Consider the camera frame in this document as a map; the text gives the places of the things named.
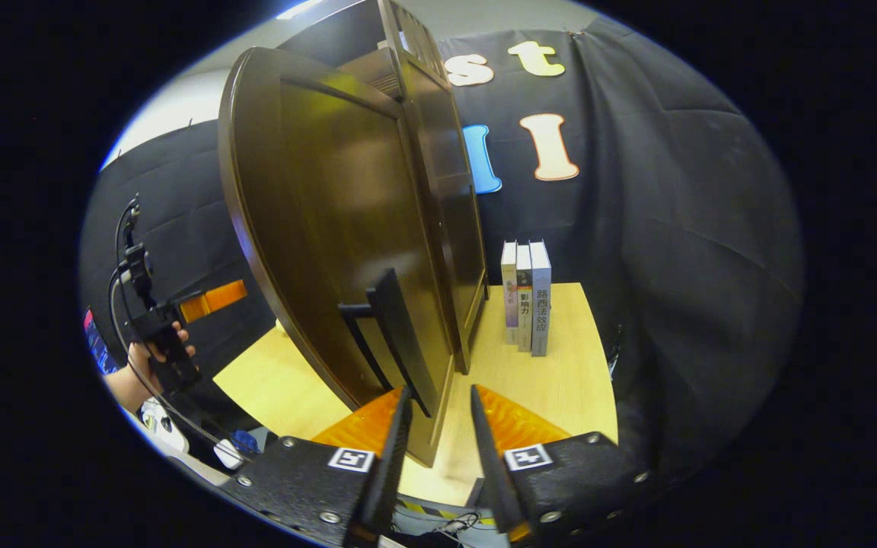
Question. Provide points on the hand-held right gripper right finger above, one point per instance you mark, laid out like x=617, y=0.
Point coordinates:
x=490, y=472

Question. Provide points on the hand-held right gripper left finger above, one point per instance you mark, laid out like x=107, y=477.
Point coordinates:
x=393, y=464

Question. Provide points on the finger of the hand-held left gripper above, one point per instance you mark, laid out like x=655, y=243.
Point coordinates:
x=214, y=301

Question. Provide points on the wooden cabinet door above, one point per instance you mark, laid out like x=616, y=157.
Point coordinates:
x=332, y=228

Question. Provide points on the wooden double-door shoe cabinet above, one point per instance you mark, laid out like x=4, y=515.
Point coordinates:
x=446, y=190

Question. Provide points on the yellow black hazard tape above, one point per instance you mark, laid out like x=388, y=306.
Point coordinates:
x=423, y=508

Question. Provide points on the pink spine book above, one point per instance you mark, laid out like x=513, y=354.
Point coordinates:
x=509, y=297

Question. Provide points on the thick white book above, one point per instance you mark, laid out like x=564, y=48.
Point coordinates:
x=540, y=301

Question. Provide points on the black backdrop cloth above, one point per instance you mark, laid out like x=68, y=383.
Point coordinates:
x=674, y=228

